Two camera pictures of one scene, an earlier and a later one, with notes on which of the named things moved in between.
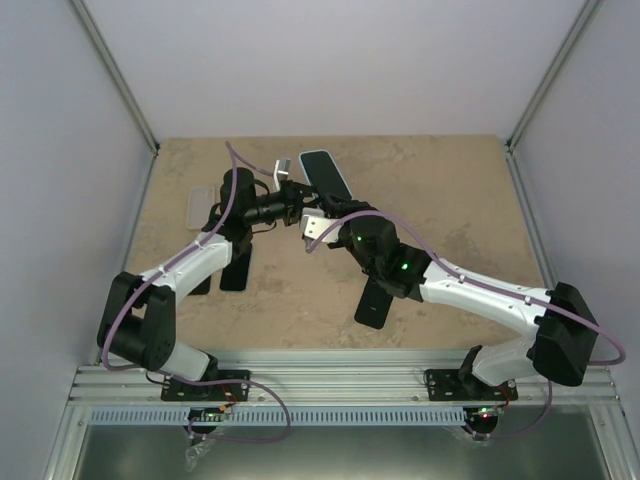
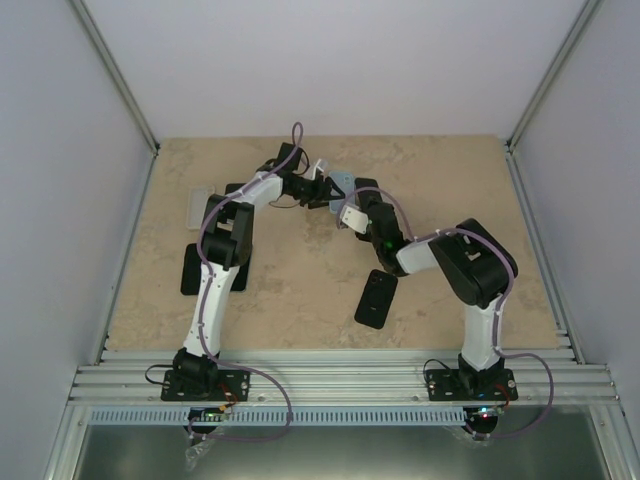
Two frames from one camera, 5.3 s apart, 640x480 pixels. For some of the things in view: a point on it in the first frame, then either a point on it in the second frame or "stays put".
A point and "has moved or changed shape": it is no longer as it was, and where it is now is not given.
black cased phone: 374,305 stays put
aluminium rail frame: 341,378 stays put
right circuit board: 487,411 stays put
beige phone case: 199,204 stays put
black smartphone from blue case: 323,174 to 366,196
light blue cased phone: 323,173 has moved or changed shape
